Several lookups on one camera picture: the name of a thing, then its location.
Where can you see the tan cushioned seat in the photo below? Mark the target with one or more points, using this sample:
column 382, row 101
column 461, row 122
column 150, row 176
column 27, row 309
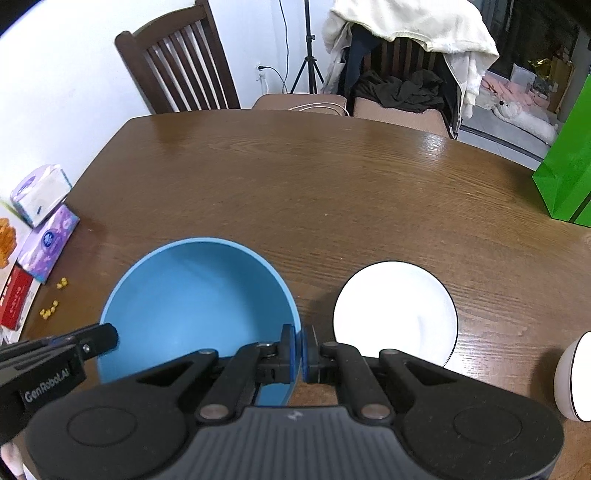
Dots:
column 277, row 100

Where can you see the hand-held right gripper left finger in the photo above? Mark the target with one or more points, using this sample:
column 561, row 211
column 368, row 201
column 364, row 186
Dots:
column 290, row 350

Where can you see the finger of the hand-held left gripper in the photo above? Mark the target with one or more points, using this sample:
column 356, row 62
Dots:
column 99, row 339

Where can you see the dark glass sliding door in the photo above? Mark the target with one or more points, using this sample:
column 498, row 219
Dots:
column 545, row 37

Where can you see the purple and white tissue pack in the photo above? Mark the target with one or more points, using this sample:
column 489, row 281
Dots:
column 39, row 194

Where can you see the white bowl with black rim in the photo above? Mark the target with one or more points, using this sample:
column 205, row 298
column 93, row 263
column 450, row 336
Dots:
column 575, row 378
column 395, row 314

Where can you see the pink cloth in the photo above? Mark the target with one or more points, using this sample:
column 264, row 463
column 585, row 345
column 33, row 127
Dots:
column 508, row 87

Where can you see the black garment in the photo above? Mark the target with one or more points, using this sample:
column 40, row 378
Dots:
column 397, row 90

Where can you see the white wall outlet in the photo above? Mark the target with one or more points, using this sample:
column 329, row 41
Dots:
column 261, row 76

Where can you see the wooden chair with clothes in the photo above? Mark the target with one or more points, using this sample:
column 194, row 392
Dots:
column 406, row 55

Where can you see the green paper bag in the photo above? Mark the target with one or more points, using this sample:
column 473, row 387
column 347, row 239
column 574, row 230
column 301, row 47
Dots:
column 568, row 170

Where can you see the white plush toy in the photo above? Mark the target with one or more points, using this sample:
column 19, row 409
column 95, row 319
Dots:
column 521, row 115

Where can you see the black tripod light stand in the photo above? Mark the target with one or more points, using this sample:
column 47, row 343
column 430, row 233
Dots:
column 308, row 46

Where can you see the scattered yellow snack bits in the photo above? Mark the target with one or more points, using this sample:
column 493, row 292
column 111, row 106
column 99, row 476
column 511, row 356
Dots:
column 53, row 304

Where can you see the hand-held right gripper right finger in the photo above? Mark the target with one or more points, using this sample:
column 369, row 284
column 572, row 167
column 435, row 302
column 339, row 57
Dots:
column 310, row 353

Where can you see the person's left hand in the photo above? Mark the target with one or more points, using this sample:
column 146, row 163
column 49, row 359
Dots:
column 11, row 461

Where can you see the red box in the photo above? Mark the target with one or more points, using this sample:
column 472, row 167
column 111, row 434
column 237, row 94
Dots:
column 16, row 297

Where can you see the blue bowl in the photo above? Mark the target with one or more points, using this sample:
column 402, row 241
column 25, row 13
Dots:
column 194, row 295

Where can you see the dark wooden chair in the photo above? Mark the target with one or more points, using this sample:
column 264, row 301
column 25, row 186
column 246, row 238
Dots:
column 180, row 60

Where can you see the chair draped with cream coat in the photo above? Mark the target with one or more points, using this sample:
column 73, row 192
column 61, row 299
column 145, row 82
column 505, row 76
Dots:
column 415, row 32

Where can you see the dark navy garment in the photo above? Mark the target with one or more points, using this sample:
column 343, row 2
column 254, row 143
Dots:
column 358, row 50

